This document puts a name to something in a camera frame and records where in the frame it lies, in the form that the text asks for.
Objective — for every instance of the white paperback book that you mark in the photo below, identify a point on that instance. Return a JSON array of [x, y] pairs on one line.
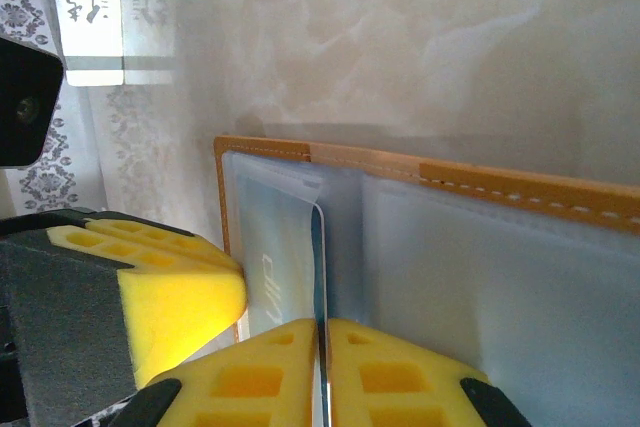
[[85, 22]]

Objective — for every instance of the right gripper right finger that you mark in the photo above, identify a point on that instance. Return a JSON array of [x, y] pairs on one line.
[[395, 382]]

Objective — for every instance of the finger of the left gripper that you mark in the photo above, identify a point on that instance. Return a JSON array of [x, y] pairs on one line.
[[165, 307], [165, 239]]

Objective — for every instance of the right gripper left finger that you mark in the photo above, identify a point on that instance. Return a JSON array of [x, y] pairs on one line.
[[250, 382]]

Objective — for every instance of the blue credit card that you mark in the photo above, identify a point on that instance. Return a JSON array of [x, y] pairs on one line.
[[280, 247]]

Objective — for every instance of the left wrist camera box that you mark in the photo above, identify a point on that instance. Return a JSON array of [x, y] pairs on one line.
[[25, 107]]

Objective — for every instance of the orange card holder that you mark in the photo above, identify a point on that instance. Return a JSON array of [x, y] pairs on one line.
[[500, 197]]

